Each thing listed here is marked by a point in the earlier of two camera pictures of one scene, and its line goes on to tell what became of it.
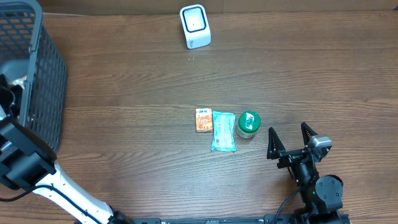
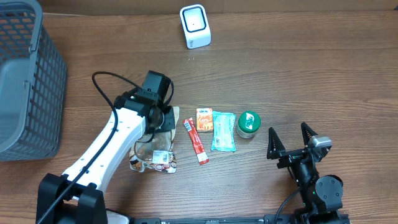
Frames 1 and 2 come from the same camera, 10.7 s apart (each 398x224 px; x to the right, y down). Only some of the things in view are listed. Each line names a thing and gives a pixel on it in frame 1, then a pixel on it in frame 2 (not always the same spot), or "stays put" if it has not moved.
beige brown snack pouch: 20,81 -> 153,150
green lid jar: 249,122 stays put
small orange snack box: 204,122 stays put
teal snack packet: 223,135 stays put
